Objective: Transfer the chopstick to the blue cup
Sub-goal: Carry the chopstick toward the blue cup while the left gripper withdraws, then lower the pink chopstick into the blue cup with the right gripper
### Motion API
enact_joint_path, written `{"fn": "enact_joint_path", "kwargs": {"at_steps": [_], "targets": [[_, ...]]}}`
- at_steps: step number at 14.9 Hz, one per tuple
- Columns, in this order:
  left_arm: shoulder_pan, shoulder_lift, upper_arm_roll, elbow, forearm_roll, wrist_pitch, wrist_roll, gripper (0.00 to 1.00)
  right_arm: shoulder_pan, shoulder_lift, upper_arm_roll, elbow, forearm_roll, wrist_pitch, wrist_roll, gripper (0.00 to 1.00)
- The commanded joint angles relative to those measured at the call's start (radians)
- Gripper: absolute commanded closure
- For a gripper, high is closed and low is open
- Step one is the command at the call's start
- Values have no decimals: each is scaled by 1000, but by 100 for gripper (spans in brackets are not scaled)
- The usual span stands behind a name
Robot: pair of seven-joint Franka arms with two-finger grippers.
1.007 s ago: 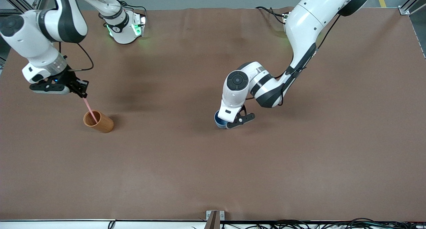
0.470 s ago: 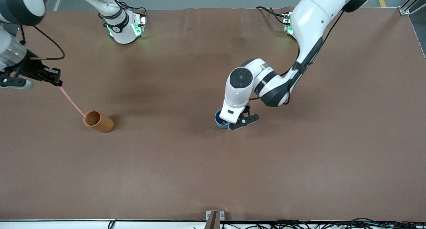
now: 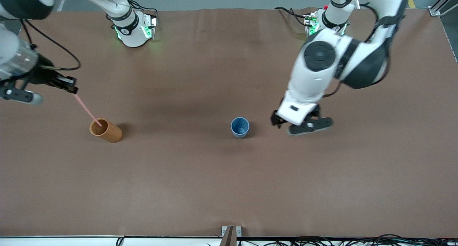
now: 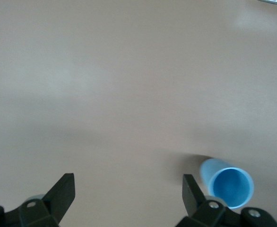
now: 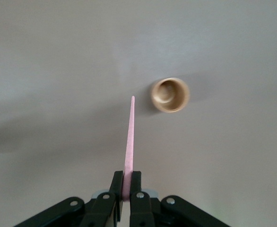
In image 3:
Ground pink chopstick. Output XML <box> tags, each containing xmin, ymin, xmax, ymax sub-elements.
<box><xmin>73</xmin><ymin>93</ymin><xmax>103</xmax><ymax>127</ymax></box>

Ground blue cup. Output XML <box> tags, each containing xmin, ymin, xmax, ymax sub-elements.
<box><xmin>230</xmin><ymin>117</ymin><xmax>250</xmax><ymax>139</ymax></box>

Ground brown wooden cup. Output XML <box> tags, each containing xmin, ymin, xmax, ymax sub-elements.
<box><xmin>89</xmin><ymin>118</ymin><xmax>123</xmax><ymax>144</ymax></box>

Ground black left arm base cable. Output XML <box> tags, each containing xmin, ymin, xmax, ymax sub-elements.
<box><xmin>274</xmin><ymin>6</ymin><xmax>312</xmax><ymax>27</ymax></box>

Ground black arm base cable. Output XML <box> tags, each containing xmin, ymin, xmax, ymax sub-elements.
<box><xmin>126</xmin><ymin>0</ymin><xmax>159</xmax><ymax>19</ymax></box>
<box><xmin>274</xmin><ymin>6</ymin><xmax>312</xmax><ymax>27</ymax></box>

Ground black right arm base cable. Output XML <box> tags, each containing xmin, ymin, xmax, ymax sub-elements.
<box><xmin>126</xmin><ymin>0</ymin><xmax>159</xmax><ymax>19</ymax></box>

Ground metal bracket with post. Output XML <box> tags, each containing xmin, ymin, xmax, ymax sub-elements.
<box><xmin>219</xmin><ymin>226</ymin><xmax>242</xmax><ymax>246</ymax></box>

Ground aluminium frame profile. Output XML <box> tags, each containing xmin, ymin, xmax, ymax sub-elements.
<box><xmin>428</xmin><ymin>0</ymin><xmax>458</xmax><ymax>17</ymax></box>

